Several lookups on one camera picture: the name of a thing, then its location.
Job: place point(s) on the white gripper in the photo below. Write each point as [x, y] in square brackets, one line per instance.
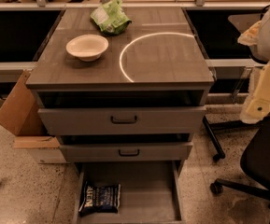
[258, 104]

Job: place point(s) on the blue chip bag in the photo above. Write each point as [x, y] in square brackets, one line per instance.
[104, 199]

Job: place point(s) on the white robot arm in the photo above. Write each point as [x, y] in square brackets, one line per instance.
[258, 37]

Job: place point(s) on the grey drawer cabinet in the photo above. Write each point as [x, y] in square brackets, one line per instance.
[157, 52]

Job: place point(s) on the middle grey drawer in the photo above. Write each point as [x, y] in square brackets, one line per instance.
[167, 151]

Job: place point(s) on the grey drawer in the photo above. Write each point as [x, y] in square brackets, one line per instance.
[89, 112]
[167, 151]
[149, 192]

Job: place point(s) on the bottom grey drawer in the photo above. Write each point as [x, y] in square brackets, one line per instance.
[149, 192]

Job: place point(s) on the green chip bag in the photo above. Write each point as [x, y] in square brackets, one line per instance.
[111, 18]

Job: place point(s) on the top grey drawer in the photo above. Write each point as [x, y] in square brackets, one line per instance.
[89, 112]

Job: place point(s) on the black side table stand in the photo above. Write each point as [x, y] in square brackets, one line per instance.
[241, 22]

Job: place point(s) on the black office chair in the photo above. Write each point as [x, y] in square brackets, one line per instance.
[255, 163]

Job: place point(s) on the white paper bowl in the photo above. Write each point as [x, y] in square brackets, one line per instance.
[87, 48]

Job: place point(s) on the brown cardboard box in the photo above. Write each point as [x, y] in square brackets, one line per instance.
[18, 115]

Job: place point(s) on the black middle drawer handle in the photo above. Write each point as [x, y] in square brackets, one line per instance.
[129, 153]

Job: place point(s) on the black drawer handle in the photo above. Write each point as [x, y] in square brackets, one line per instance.
[129, 153]
[115, 120]

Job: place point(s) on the black top drawer handle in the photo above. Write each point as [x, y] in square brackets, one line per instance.
[115, 120]

